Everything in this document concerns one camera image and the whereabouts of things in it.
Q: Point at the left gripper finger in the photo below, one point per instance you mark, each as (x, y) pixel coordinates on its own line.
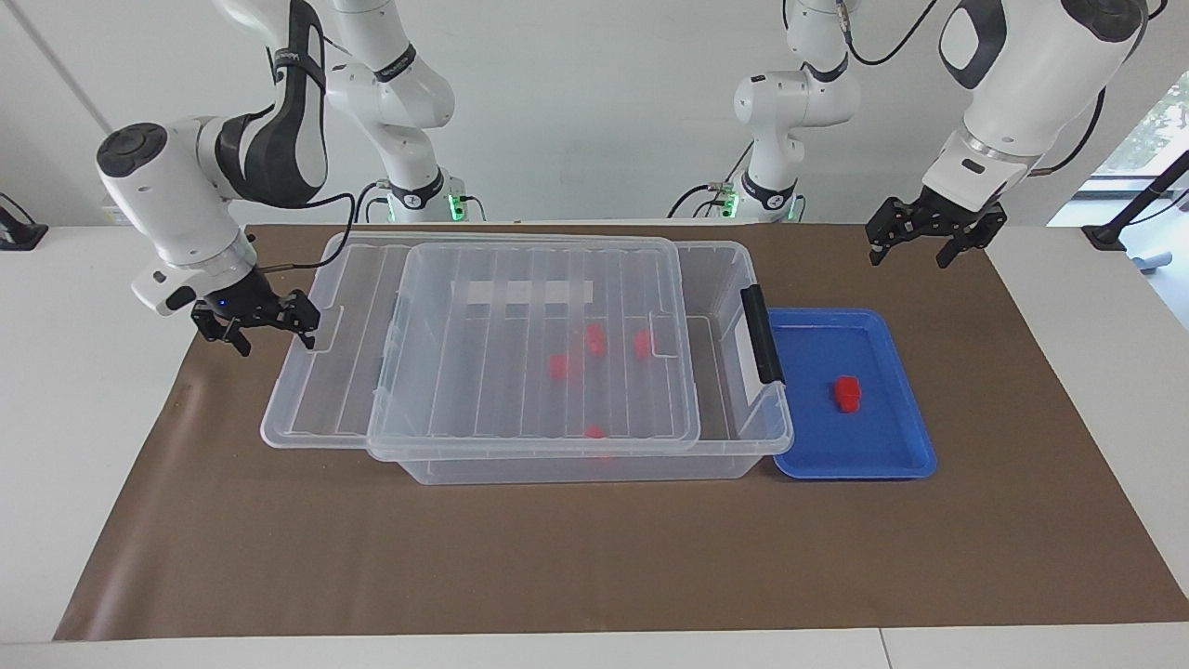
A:
(983, 234)
(894, 223)

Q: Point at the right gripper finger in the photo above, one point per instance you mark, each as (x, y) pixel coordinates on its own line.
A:
(307, 311)
(226, 333)

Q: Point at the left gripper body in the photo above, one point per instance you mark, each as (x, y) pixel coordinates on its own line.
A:
(949, 219)

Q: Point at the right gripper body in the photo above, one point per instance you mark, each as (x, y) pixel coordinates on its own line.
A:
(234, 300)

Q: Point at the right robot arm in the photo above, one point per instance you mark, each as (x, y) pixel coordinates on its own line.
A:
(167, 204)

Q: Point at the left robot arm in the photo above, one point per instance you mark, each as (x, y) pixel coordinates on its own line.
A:
(1031, 84)

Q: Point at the clear plastic box lid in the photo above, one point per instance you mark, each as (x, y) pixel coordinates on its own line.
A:
(316, 390)

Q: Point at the black box latch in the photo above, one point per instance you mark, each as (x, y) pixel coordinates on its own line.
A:
(764, 334)

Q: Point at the red block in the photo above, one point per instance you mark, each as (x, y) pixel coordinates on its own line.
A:
(642, 345)
(595, 432)
(595, 340)
(846, 393)
(557, 366)

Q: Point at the clear plastic storage box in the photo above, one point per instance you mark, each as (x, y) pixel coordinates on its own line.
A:
(734, 437)

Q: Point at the black stand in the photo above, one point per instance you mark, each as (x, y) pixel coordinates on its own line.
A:
(19, 232)
(1129, 209)

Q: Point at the blue plastic tray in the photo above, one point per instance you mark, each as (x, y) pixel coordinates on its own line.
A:
(873, 446)

